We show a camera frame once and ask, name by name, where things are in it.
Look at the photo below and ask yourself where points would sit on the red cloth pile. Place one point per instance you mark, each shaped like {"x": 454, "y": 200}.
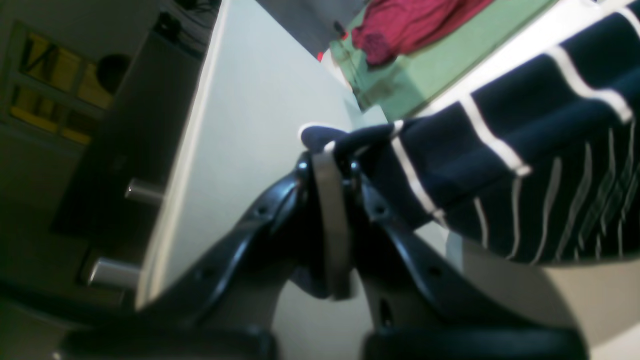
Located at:
{"x": 391, "y": 28}

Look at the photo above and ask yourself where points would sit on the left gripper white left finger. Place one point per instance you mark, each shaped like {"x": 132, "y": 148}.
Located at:
{"x": 237, "y": 282}

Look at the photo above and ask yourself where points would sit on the yellow framed shelf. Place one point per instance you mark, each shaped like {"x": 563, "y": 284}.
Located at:
{"x": 50, "y": 92}

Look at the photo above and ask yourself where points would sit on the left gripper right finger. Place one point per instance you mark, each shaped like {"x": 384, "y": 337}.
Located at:
{"x": 407, "y": 284}

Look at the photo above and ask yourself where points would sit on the green table surface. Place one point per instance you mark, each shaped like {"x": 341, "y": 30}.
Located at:
{"x": 410, "y": 82}

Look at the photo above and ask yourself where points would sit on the navy white striped t-shirt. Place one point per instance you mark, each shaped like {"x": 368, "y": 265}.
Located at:
{"x": 540, "y": 166}

